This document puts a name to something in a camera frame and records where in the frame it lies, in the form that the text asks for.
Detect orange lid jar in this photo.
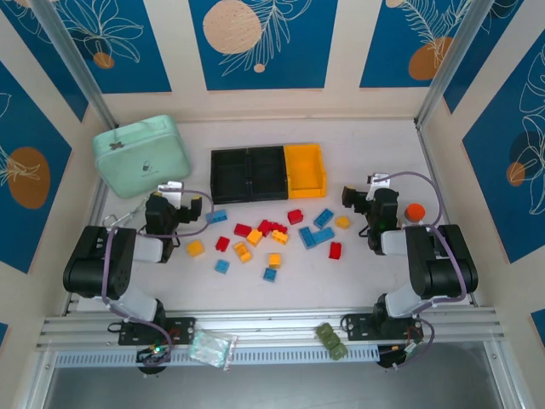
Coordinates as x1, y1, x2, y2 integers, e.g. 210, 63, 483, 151
403, 203, 427, 225

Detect metal scissor tongs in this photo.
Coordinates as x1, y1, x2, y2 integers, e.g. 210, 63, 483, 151
101, 198, 148, 229

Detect yellow plastic bin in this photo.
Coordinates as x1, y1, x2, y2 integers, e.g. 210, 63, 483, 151
284, 143, 328, 200

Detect mint green zip case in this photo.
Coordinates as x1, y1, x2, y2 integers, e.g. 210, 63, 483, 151
92, 113, 192, 200

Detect black plastic bin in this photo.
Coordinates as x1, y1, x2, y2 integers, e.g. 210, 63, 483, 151
246, 145, 290, 202

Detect clear plastic bag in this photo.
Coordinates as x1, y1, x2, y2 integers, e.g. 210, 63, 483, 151
189, 331, 239, 371

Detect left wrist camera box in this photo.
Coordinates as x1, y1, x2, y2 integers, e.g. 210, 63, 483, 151
156, 181, 185, 201

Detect aluminium side rail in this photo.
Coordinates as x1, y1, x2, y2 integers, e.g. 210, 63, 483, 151
61, 170, 112, 319
415, 118, 480, 308

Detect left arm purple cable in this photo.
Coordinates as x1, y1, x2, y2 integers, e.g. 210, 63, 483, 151
101, 189, 215, 367

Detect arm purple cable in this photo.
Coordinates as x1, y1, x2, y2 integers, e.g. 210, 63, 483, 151
101, 189, 215, 367
374, 170, 469, 370

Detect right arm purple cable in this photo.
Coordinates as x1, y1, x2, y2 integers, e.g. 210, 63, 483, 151
374, 170, 469, 370

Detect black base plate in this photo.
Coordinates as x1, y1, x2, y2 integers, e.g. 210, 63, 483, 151
341, 312, 428, 342
117, 316, 198, 347

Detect aluminium table rail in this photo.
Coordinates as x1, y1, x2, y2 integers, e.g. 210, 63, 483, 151
36, 305, 510, 353

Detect aluminium frame post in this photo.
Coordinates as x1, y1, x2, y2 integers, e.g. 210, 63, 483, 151
32, 0, 118, 129
415, 0, 497, 129

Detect slotted grey cable duct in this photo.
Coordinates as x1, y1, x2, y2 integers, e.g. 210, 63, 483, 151
54, 344, 381, 368

